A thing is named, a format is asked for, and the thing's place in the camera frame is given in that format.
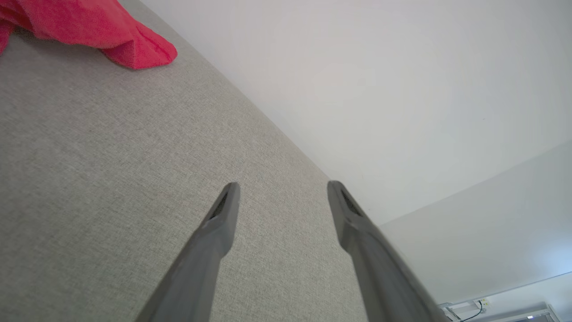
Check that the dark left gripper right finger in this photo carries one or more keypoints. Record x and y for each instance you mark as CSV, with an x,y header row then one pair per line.
x,y
380,277

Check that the red and white jersey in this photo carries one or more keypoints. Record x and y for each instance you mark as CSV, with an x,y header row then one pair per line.
x,y
89,24

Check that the white wall fixture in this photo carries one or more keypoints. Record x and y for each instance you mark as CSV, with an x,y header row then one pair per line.
x,y
464,308

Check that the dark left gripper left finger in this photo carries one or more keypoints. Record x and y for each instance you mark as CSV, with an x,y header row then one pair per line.
x,y
203,264

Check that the grey fabric sofa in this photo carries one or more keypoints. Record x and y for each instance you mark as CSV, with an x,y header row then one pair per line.
x,y
111,179

